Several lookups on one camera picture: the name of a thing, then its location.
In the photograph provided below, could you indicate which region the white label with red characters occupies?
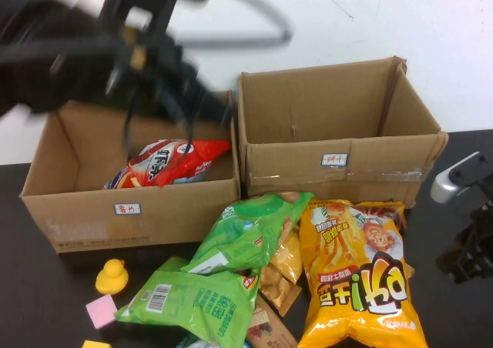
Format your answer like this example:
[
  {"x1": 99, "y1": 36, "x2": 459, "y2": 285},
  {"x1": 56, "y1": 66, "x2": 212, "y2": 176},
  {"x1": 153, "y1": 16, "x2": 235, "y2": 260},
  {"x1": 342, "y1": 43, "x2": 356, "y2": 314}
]
[
  {"x1": 113, "y1": 202, "x2": 142, "y2": 216},
  {"x1": 321, "y1": 153, "x2": 349, "y2": 168}
]

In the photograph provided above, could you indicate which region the green chips bag with logo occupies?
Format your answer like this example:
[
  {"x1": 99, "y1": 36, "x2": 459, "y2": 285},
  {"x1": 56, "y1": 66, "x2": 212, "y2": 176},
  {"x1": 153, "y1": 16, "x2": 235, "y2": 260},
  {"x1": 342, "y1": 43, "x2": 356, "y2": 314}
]
[{"x1": 180, "y1": 191, "x2": 315, "y2": 276}]

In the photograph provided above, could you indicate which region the large yellow fries snack bag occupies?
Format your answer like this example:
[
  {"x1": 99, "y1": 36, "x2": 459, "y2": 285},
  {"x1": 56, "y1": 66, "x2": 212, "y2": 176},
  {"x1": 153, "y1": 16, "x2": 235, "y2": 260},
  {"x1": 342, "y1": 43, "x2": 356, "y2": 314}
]
[{"x1": 297, "y1": 197, "x2": 429, "y2": 348}]

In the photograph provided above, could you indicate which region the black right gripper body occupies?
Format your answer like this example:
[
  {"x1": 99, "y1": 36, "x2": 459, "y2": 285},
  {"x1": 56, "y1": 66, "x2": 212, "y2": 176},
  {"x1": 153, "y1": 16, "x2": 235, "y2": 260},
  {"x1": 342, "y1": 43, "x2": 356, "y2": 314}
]
[{"x1": 434, "y1": 199, "x2": 493, "y2": 286}]

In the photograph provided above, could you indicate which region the pink foam cube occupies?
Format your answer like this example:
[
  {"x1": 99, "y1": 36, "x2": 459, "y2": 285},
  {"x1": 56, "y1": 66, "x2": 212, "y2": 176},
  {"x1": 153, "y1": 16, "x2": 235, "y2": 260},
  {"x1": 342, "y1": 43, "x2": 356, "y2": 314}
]
[{"x1": 85, "y1": 294, "x2": 119, "y2": 330}]

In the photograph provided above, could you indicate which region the red prawn cracker bag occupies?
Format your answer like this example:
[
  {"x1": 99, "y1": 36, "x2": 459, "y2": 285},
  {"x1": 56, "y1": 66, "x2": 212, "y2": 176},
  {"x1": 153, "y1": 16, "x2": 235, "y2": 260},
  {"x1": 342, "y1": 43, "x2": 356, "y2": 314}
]
[{"x1": 102, "y1": 139, "x2": 232, "y2": 190}]

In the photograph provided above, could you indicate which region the small yellow snack packet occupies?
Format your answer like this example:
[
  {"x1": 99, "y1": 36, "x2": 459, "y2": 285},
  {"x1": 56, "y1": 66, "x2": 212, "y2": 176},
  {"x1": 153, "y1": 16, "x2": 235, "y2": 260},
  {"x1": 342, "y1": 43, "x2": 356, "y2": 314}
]
[{"x1": 269, "y1": 230, "x2": 304, "y2": 286}]

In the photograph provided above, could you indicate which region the taped cardboard box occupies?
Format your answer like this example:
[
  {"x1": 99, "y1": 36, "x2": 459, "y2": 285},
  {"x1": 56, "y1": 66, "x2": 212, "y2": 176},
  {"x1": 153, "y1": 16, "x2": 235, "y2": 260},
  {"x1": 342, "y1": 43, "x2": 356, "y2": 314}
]
[{"x1": 236, "y1": 56, "x2": 450, "y2": 210}]

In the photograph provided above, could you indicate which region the grey left arm cable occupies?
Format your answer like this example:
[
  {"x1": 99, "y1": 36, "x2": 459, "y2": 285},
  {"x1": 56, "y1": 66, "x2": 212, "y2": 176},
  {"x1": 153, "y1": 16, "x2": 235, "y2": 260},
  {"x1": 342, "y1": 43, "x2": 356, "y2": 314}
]
[{"x1": 173, "y1": 0, "x2": 294, "y2": 51}]

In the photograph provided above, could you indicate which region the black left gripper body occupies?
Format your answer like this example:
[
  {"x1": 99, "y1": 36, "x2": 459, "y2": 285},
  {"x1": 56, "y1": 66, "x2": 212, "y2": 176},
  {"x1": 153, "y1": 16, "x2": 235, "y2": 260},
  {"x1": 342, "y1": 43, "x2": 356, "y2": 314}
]
[{"x1": 98, "y1": 0, "x2": 193, "y2": 106}]

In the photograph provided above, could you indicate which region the yellow rubber duck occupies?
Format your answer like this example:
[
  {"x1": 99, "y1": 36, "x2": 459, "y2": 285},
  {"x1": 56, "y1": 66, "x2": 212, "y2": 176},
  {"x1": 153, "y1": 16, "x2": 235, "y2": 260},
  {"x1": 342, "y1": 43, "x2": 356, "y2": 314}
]
[{"x1": 95, "y1": 258, "x2": 129, "y2": 296}]

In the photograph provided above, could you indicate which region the brown biscuit pack with picture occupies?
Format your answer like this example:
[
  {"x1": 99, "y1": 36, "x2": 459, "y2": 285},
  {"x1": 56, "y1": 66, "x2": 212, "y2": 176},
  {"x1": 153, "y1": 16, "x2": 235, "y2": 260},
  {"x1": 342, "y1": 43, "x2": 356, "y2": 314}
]
[{"x1": 246, "y1": 296, "x2": 298, "y2": 348}]

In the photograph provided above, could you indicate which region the green chips bag with barcode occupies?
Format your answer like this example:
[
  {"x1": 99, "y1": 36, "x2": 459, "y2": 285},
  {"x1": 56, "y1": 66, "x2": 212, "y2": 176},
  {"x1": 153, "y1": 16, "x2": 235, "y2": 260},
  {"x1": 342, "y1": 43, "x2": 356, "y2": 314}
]
[{"x1": 115, "y1": 256, "x2": 263, "y2": 348}]

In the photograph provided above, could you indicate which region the golden brown snack packet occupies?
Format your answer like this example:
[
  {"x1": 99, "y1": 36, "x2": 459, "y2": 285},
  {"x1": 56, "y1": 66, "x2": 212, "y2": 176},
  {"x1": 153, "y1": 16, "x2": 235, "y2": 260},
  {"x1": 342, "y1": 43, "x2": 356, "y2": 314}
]
[{"x1": 258, "y1": 263, "x2": 302, "y2": 318}]

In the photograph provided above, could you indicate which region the cardboard box with sf-express print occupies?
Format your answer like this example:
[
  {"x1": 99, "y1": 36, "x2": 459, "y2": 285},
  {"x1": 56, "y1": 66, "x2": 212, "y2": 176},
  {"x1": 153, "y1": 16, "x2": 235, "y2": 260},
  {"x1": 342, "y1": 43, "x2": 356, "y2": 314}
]
[{"x1": 19, "y1": 89, "x2": 242, "y2": 254}]

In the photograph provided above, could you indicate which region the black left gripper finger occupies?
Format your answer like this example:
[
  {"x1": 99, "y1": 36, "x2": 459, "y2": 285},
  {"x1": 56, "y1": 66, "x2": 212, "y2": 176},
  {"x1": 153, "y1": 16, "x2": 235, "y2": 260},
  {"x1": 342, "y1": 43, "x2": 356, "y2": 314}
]
[
  {"x1": 153, "y1": 84, "x2": 192, "y2": 125},
  {"x1": 179, "y1": 62, "x2": 234, "y2": 128}
]

